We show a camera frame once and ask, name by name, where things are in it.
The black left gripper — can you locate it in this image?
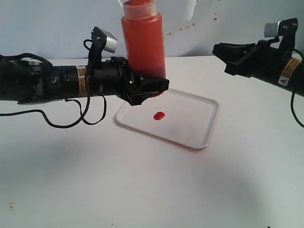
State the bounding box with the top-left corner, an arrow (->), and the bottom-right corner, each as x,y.
86,57 -> 170,106

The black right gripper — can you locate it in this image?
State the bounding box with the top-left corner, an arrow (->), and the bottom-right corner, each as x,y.
212,39 -> 295,82

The red sauce squeeze bottle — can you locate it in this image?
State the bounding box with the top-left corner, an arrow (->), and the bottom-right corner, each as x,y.
121,0 -> 166,79

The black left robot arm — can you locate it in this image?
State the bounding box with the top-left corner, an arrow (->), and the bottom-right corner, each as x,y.
0,53 -> 146,105

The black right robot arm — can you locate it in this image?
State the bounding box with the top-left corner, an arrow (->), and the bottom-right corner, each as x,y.
212,38 -> 304,96

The red sauce blob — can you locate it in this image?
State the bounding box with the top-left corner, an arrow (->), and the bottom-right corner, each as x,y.
153,111 -> 165,121

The white rectangular plastic tray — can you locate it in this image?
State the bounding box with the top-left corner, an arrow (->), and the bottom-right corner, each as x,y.
115,89 -> 219,149

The white backdrop cloth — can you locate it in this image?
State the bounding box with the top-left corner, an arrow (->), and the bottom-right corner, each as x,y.
0,0 -> 304,59

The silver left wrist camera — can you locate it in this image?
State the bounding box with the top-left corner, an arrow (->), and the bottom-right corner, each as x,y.
86,26 -> 119,69

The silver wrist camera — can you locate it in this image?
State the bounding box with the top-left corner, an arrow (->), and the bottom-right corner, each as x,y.
86,26 -> 119,69
264,18 -> 298,50

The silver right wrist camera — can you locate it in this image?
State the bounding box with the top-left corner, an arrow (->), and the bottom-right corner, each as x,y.
264,18 -> 298,50

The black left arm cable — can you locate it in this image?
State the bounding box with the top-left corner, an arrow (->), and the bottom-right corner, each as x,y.
0,39 -> 107,129

